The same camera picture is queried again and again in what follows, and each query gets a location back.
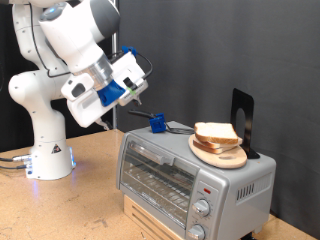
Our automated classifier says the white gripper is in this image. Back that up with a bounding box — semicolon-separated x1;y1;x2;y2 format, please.
60;72;143;132

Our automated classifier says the metal spatula with blue block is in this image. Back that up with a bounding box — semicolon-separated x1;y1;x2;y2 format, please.
128;109;196;135

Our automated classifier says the silver oven knob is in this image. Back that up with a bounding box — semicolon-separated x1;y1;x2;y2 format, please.
186;223;206;240
192;198;212;218

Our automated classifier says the silver toaster oven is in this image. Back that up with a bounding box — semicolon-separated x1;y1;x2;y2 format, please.
115;120;277;240

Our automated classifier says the round wooden board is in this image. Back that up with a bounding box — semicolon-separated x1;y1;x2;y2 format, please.
188;133;248;169

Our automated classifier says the grey fabric backdrop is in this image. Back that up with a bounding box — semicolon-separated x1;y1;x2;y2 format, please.
118;0;320;239

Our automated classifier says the black fabric backdrop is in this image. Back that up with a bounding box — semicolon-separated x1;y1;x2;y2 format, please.
0;0;116;153

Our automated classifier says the black metal bookend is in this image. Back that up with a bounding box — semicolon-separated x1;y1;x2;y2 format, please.
230;88;261;160

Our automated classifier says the white wrist camera blue mount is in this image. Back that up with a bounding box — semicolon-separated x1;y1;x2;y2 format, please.
97;45;150;108

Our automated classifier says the black camera cable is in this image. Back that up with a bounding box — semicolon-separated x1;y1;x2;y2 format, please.
28;3;154;81

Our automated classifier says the wire oven rack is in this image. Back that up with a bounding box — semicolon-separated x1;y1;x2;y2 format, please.
124;163;196;218

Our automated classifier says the robot base cable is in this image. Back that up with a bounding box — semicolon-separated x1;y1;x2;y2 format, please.
0;163;28;170
0;153;33;163

